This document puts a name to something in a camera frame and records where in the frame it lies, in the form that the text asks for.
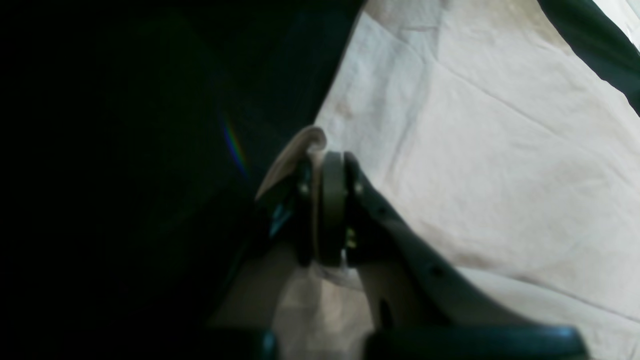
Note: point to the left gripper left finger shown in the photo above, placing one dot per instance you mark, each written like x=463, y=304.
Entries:
x=285, y=211

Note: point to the black table cloth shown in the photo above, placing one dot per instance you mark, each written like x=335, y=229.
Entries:
x=133, y=136

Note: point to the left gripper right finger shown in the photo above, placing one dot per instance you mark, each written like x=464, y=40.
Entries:
x=406, y=282

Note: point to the pink T-shirt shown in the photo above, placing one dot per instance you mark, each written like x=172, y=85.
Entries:
x=506, y=133

